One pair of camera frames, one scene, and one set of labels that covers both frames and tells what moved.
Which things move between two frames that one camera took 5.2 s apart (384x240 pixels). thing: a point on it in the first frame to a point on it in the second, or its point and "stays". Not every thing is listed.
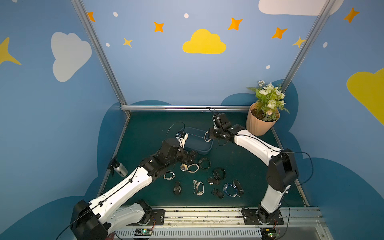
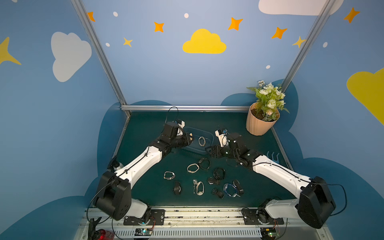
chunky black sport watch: x=219 y=173 stays
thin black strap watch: x=204 y=158 stays
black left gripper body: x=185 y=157 to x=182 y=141
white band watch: x=205 y=137 to x=201 y=144
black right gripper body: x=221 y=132 to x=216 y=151
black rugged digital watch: x=177 y=188 stays
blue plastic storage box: x=196 y=142 stays
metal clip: x=169 y=178 stays
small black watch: x=220 y=194 stays
